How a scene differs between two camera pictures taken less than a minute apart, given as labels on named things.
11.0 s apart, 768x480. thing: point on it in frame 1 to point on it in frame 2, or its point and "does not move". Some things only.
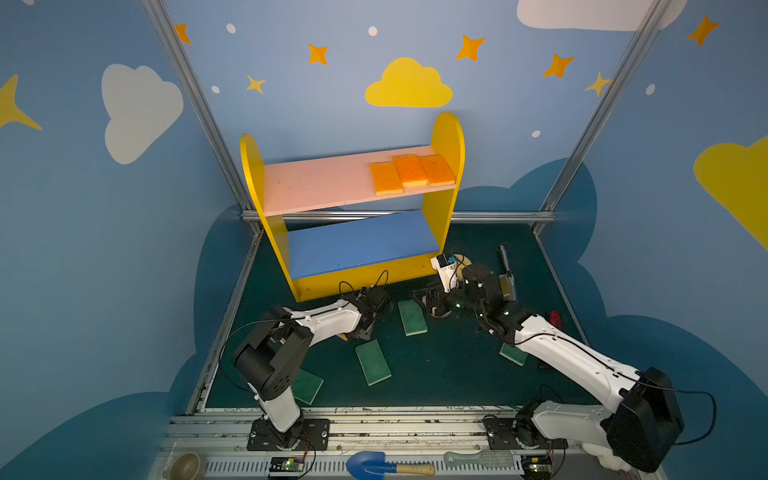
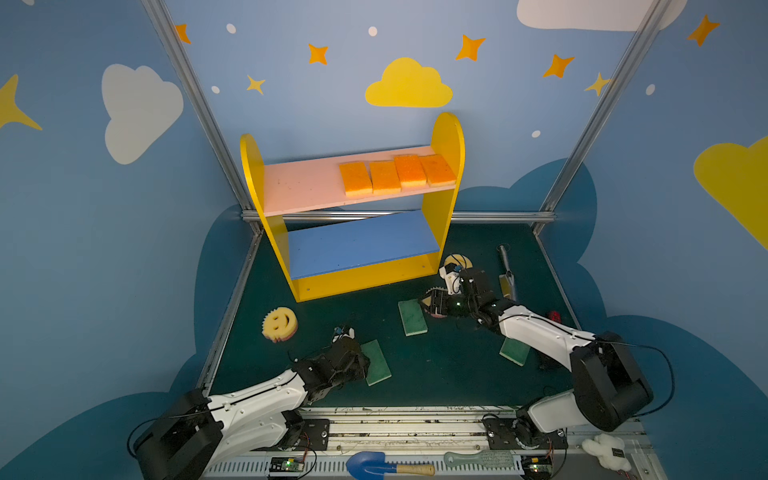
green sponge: (412, 318) does not move
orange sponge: (437, 171) does not move
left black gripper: (372, 318) to (354, 360)
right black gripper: (444, 301) does not move
